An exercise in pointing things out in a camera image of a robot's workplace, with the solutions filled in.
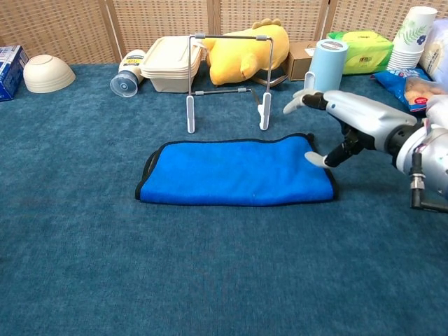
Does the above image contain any blue table carpet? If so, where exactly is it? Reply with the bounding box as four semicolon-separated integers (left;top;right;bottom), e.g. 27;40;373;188
0;62;448;336

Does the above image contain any beige upturned bowl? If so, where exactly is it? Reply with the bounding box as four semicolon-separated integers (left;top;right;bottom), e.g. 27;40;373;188
22;54;76;95

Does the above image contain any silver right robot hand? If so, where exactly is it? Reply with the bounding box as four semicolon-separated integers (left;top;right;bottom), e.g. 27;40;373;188
282;87;419;169

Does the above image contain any wicker folding screen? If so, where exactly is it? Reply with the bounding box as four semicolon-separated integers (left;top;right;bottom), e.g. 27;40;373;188
0;0;448;67

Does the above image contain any grey and blue cloth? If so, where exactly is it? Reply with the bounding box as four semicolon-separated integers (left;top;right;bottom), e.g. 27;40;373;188
135;132;340;207

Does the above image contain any green tissue pack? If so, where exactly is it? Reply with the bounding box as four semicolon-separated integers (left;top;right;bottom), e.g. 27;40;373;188
326;30;395;76

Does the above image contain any yellow plush toy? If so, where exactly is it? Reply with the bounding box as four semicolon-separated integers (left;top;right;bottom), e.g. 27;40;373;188
201;17;291;87

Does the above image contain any light blue cylindrical mug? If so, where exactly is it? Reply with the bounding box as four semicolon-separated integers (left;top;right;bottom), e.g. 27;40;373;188
302;38;349;96

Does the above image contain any beige plastic lunch box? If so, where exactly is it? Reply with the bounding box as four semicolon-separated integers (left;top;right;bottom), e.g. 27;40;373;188
139;36;204;94

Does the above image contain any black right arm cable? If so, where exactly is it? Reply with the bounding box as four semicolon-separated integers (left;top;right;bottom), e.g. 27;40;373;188
409;152;448;214

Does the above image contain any translucent plastic bag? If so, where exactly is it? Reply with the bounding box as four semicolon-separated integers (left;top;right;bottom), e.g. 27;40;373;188
425;94;448;129

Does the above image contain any mayonnaise squeeze bottle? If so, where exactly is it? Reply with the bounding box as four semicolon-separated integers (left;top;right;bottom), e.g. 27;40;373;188
109;48;147;99

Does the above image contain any blue cookie snack bag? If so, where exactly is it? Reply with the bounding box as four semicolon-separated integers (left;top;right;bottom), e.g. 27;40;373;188
372;67;448;113

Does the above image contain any blue toothpaste box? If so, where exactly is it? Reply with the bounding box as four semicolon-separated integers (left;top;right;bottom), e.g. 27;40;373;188
0;44;29;103

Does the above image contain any stack of paper cups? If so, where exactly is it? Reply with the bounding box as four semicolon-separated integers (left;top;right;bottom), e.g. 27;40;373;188
386;6;438;73

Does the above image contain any small metal wire stand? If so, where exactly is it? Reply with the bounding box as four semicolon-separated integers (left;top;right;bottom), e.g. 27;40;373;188
184;33;274;134

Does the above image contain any brown cardboard box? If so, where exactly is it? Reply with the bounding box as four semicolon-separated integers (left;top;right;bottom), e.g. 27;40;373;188
285;41;319;82

